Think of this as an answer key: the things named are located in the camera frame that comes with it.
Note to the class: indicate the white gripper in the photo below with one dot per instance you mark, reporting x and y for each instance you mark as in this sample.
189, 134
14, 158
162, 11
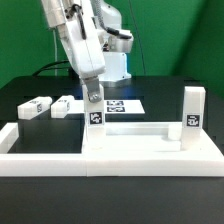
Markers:
80, 41

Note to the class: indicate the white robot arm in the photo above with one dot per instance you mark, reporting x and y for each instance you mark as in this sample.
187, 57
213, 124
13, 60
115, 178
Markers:
57, 12

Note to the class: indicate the white marker base plate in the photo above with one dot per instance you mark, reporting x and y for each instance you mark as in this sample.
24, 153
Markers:
111, 107

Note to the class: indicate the white U-shaped obstacle frame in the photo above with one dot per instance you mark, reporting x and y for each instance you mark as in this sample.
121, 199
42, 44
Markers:
28, 165

